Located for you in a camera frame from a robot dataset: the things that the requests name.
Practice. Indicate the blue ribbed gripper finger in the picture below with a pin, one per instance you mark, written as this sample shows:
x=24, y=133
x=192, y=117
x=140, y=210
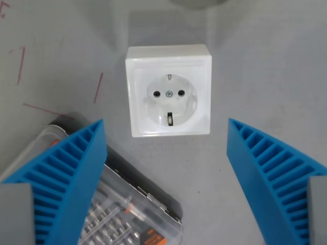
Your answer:
x=255, y=163
x=76, y=163

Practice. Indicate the clear screwdriver bit set case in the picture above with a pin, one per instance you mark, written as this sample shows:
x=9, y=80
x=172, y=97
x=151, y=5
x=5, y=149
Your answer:
x=122, y=183

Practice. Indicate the white wall socket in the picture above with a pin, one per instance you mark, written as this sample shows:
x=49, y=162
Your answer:
x=168, y=76

